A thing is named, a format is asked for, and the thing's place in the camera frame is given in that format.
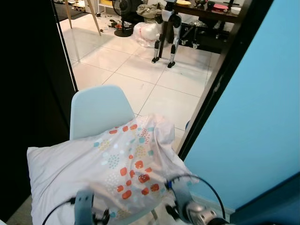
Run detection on pale blue shell chair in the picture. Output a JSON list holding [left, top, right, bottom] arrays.
[[69, 85, 159, 221]]

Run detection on black sliding door panel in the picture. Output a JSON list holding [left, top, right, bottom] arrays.
[[0, 0, 78, 222]]

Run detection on clear plastic bag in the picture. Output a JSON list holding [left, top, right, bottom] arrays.
[[133, 21, 165, 48]]

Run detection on standing silver humanoid robot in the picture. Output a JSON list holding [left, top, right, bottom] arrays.
[[151, 4, 183, 69]]

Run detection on black floor fan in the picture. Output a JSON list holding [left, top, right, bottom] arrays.
[[112, 0, 135, 38]]

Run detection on dark wooden table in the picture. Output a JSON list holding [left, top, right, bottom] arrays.
[[164, 0, 245, 53]]

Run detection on wooden easel legs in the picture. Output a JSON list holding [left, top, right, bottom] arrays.
[[66, 0, 102, 36]]

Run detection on khaki cloth pile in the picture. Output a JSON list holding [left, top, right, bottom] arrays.
[[138, 4, 167, 20]]

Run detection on red flat dish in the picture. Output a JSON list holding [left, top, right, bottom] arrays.
[[210, 3, 229, 13]]

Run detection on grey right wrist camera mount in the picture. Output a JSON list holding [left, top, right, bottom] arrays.
[[172, 180, 191, 210]]

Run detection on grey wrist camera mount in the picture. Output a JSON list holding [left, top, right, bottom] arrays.
[[75, 190, 95, 225], [172, 180, 191, 210]]

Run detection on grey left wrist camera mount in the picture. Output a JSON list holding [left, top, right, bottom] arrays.
[[75, 190, 95, 225]]

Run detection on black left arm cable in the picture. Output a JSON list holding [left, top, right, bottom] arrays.
[[42, 199, 76, 225]]

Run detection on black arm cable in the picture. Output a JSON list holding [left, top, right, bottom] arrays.
[[42, 199, 76, 225], [166, 174, 226, 221]]

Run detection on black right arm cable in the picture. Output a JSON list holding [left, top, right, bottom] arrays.
[[166, 174, 226, 221]]

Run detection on dark teal bed frame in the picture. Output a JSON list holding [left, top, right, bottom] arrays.
[[229, 172, 300, 225]]

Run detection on black door frame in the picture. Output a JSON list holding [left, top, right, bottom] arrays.
[[178, 0, 275, 161]]

